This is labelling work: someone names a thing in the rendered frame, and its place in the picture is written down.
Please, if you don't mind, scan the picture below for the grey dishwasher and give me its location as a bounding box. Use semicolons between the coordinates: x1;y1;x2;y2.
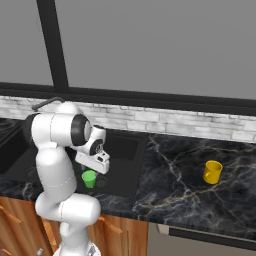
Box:
146;221;256;256

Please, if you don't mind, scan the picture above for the black double basin sink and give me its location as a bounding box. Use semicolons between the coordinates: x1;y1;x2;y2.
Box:
0;117;150;202

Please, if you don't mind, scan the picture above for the wooden cupboard door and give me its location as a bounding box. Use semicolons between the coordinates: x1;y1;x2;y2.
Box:
0;195;54;256
87;213;150;256

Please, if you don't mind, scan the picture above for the black tap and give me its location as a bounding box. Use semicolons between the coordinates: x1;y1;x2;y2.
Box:
31;96;66;112

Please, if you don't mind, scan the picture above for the dark dishwasher handle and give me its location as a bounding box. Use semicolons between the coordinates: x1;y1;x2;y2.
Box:
155;223;256;252

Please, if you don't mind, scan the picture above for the green cup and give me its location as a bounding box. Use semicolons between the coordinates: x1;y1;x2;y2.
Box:
81;169;98;190

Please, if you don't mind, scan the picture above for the yellow mug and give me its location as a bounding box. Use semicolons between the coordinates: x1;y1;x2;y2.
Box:
203;159;224;185

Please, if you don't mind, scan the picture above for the wooden cupboard handle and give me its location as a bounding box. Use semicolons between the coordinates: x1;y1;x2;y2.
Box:
97;215;124;235
0;204;22;225

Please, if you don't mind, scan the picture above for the black window frame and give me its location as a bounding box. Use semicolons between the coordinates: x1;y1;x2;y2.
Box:
0;0;256;117

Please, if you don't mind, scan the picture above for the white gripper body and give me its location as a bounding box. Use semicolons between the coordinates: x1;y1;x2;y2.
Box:
75;151;111;175

